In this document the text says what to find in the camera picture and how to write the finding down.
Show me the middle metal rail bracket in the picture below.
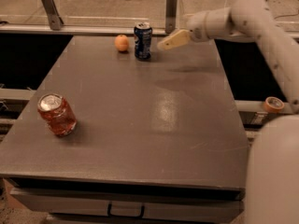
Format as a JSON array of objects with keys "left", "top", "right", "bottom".
[{"left": 165, "top": 0, "right": 178, "bottom": 34}]

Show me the left metal rail bracket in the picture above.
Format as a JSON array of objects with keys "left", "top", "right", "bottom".
[{"left": 41, "top": 0, "right": 64, "bottom": 31}]

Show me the orange fruit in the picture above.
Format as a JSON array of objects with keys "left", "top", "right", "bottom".
[{"left": 114, "top": 35, "right": 129, "bottom": 52}]

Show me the blue pepsi can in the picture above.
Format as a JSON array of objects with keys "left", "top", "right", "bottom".
[{"left": 134, "top": 22, "right": 152, "bottom": 60}]

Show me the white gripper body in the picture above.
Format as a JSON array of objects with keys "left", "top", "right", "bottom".
[{"left": 186, "top": 8, "right": 233, "bottom": 42}]

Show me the grey drawer with black handle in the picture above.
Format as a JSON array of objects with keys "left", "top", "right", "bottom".
[{"left": 10, "top": 188, "right": 244, "bottom": 224}]

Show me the orange tape roll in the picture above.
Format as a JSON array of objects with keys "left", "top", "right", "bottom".
[{"left": 263, "top": 96, "right": 285, "bottom": 113}]

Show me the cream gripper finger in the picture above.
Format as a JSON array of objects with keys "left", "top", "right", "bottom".
[{"left": 157, "top": 29, "right": 191, "bottom": 50}]

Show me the red soda can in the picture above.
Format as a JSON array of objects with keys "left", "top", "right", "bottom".
[{"left": 37, "top": 93, "right": 77, "bottom": 137}]

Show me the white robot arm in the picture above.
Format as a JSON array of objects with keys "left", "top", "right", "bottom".
[{"left": 158, "top": 0, "right": 299, "bottom": 224}]

